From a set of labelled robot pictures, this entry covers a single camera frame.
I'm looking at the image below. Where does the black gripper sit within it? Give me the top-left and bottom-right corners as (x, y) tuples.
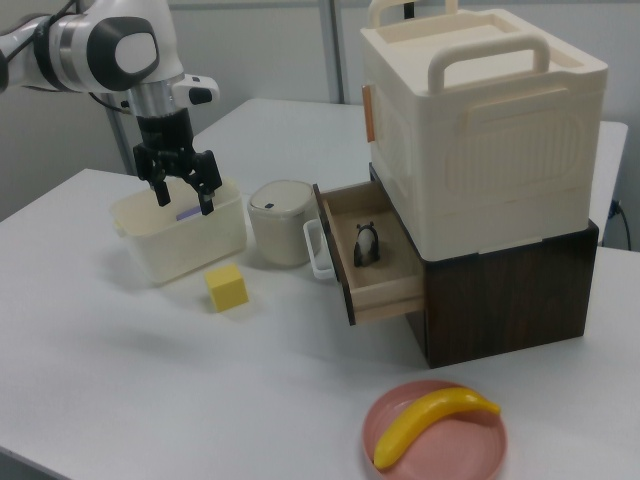
(132, 106), (223, 217)

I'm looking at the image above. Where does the wooden drawer with white handle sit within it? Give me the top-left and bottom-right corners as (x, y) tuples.
(302, 180), (425, 328)

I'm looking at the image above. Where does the white plastic bin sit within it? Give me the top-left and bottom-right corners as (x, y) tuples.
(110, 175), (247, 288)

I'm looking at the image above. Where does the white lidded canister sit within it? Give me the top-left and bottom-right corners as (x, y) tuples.
(247, 180), (320, 268)

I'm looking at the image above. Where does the yellow foam cube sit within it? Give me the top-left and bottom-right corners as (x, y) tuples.
(204, 264), (250, 314)

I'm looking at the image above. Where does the black white panda figurine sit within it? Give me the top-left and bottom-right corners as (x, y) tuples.
(352, 221), (384, 268)

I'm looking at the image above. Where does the cream plastic storage box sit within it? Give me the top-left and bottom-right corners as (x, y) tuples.
(359, 0), (610, 261)

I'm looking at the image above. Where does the yellow banana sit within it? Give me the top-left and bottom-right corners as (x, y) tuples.
(372, 386), (502, 470)

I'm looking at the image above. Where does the dark wood cabinet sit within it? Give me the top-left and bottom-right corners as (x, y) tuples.
(368, 162), (600, 370)

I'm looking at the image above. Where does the pink plate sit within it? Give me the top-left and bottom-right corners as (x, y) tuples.
(361, 379), (509, 480)

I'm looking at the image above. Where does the black cable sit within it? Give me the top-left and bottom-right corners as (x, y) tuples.
(606, 198), (632, 250)

